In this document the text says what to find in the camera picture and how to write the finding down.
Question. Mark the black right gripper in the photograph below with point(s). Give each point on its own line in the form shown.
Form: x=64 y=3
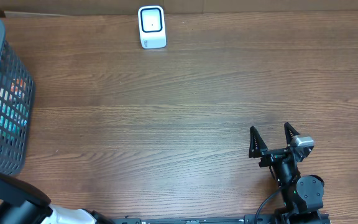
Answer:
x=258 y=145

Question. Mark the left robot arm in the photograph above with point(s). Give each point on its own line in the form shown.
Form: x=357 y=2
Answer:
x=23 y=203

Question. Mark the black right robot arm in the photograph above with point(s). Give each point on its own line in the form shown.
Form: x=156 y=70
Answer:
x=302 y=195

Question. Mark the white barcode scanner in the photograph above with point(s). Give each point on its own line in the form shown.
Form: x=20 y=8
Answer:
x=152 y=27

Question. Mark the grey plastic mesh basket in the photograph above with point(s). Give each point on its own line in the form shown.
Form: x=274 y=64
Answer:
x=17 y=91

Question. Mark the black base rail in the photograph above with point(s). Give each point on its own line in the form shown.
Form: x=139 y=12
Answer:
x=197 y=221

